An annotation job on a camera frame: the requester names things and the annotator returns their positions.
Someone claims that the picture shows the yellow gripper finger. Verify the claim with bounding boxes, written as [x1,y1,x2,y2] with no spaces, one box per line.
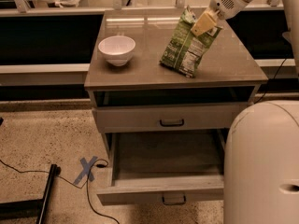
[191,8,219,36]

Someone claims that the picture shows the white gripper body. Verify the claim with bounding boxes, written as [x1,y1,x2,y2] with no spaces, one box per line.
[209,0,248,20]

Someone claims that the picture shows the green jalapeno chip bag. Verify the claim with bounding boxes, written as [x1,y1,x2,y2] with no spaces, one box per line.
[160,7,221,77]

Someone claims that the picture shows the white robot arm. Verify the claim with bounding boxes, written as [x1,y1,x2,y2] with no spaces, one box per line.
[192,0,299,224]

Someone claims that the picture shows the closed grey upper drawer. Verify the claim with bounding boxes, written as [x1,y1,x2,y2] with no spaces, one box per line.
[93,103,248,133]

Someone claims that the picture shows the grey drawer cabinet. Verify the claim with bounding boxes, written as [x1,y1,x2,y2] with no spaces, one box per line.
[85,8,267,148]

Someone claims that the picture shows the open grey middle drawer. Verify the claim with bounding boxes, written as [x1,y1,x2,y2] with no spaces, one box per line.
[97,130,225,205]

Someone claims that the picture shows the white ceramic bowl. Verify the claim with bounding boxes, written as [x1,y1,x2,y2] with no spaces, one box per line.
[98,35,135,66]

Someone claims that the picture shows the blue tape cross mark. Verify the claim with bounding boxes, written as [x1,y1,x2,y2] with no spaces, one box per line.
[74,156,97,185]

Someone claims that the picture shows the black stand leg left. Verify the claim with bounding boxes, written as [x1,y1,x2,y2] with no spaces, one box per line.
[0,164,61,224]

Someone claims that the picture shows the black cable right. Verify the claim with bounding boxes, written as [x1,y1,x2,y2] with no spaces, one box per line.
[253,58,289,105]

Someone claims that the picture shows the black floor cable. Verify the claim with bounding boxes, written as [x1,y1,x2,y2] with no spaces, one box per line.
[0,158,121,224]

